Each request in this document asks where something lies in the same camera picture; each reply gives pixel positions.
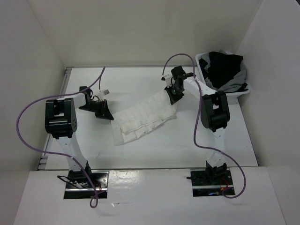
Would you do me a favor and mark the black skirt in basket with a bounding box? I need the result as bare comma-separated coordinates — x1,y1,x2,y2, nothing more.
198,50,249,92

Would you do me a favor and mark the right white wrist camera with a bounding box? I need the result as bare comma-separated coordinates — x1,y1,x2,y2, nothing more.
161,75,173,86

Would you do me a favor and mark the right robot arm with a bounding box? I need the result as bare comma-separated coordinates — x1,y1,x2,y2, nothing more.
161,66,230,185

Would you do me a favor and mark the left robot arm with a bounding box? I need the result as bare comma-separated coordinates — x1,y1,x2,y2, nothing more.
45,86,114,188

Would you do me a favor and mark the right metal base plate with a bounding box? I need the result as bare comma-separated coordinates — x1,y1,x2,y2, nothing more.
187,168,235,197

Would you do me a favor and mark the white pleated skirt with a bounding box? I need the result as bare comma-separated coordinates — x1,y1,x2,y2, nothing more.
111,90,177,146

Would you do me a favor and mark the white plastic basket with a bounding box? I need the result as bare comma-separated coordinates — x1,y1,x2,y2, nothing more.
195,52,251,98

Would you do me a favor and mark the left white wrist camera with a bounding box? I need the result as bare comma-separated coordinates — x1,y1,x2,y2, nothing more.
97,89,110,99

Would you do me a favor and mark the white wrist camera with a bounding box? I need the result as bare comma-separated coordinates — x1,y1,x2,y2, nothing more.
161,75,173,86
97,89,110,99

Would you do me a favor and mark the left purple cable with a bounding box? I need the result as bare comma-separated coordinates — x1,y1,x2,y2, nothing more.
15,66,106,208

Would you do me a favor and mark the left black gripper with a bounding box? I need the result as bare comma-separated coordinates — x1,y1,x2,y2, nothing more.
78,99,113,120

